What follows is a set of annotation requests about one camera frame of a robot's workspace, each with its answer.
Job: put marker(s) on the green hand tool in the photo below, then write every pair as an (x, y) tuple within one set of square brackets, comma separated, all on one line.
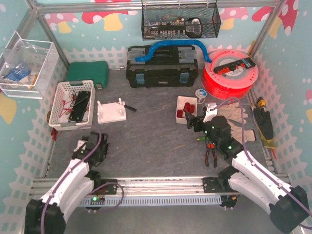
[(202, 139)]

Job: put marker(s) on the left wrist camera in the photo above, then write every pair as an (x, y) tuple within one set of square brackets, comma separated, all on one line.
[(81, 144)]

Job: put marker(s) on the black device in basket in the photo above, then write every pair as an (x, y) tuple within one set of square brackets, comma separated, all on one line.
[(80, 106)]

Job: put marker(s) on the white spring box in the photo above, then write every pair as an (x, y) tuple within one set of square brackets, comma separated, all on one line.
[(181, 100)]

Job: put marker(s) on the red filament spool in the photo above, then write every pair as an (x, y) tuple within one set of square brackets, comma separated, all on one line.
[(232, 84)]

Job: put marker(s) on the grey slotted cable duct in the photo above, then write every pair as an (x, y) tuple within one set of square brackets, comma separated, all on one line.
[(131, 201)]

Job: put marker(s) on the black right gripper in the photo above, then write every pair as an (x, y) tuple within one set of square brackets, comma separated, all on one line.
[(192, 121)]

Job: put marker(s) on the black power strip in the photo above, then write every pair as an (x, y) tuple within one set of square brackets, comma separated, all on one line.
[(232, 66)]

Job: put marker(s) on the white perforated basket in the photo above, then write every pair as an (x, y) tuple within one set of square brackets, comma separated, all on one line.
[(65, 96)]

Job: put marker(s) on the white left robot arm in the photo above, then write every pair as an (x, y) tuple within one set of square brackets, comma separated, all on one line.
[(49, 214)]

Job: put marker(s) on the white work glove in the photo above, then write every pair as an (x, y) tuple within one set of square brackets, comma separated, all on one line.
[(233, 112), (236, 131)]

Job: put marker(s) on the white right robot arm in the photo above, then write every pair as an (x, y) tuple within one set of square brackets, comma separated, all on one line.
[(286, 206)]

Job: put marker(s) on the lower white work glove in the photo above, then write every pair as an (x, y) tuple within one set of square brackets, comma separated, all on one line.
[(236, 131)]

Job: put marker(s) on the red spring middle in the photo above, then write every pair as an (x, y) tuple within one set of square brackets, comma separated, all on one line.
[(186, 107)]

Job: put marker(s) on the solder wire spool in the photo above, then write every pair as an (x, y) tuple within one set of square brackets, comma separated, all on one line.
[(200, 94)]

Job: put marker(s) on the upper white work glove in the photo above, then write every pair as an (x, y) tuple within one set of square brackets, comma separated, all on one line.
[(233, 112)]

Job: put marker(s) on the clear acrylic box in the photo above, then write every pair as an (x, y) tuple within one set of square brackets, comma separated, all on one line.
[(40, 56)]

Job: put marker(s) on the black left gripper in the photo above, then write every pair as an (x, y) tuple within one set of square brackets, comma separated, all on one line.
[(104, 148)]

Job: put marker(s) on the black yellow rubber glove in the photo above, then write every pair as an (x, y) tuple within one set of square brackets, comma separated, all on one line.
[(265, 127)]

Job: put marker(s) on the black toolbox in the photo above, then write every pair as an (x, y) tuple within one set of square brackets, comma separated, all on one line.
[(171, 66)]

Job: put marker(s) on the white peg fixture base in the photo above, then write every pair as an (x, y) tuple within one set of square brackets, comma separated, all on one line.
[(111, 112)]

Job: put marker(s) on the green plastic case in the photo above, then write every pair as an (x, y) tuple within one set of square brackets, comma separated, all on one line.
[(96, 71)]

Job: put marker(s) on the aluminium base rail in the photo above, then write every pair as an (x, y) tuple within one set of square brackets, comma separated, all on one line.
[(157, 186)]

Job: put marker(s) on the red spring left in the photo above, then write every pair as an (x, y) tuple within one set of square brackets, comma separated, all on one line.
[(179, 114)]

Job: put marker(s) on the black wire mesh basket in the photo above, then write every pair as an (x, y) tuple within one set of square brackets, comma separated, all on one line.
[(187, 21)]

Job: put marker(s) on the large red spring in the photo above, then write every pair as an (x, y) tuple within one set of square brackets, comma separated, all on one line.
[(191, 109)]

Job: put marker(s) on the blue white glove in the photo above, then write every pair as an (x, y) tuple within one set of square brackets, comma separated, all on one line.
[(19, 74)]

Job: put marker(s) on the black handled screwdriver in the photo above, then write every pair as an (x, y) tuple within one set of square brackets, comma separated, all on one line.
[(127, 107)]

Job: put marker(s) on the yellow black tool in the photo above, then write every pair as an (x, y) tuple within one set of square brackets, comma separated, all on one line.
[(260, 103)]

